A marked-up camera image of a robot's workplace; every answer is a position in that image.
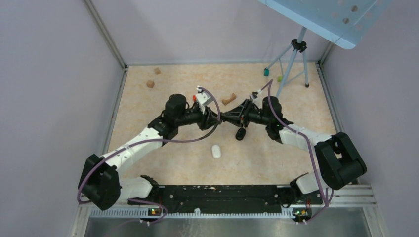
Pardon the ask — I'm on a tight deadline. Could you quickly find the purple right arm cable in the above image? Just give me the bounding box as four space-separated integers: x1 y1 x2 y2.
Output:
258 79 335 225

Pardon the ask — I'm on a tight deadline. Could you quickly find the brown wooden arch block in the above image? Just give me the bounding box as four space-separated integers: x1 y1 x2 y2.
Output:
222 93 237 106

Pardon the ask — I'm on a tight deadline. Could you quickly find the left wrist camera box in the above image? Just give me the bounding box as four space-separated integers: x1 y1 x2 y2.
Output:
195 86 213 114

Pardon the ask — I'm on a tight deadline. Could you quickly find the light blue perforated panel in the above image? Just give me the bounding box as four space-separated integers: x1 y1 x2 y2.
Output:
260 0 391 49

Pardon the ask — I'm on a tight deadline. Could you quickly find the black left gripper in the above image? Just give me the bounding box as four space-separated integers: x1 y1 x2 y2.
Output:
176 104 221 130

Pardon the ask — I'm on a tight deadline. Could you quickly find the white earbud charging case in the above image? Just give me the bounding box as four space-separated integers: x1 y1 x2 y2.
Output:
211 145 222 159

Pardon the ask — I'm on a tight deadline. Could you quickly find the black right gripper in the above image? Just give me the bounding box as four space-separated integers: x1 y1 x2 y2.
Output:
222 99 270 129

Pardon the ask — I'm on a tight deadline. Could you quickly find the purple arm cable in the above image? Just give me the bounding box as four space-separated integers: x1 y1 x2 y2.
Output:
77 86 222 226
258 79 335 225

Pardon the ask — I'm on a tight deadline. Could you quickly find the black earbud charging case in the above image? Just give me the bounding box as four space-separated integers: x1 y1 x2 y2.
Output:
235 128 247 141

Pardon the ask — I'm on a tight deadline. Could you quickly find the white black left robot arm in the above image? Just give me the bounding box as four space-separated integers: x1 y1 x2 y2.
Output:
77 88 221 210

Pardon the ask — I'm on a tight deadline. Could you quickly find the grey tripod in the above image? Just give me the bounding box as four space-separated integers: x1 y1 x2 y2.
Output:
265 27 310 99

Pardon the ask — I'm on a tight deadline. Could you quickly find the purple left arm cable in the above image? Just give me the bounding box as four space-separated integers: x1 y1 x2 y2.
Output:
77 86 222 226

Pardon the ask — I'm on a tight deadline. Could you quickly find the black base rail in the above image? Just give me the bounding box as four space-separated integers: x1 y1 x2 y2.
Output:
145 185 323 214

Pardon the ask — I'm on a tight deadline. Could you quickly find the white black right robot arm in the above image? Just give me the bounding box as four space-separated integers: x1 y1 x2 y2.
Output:
221 96 367 203

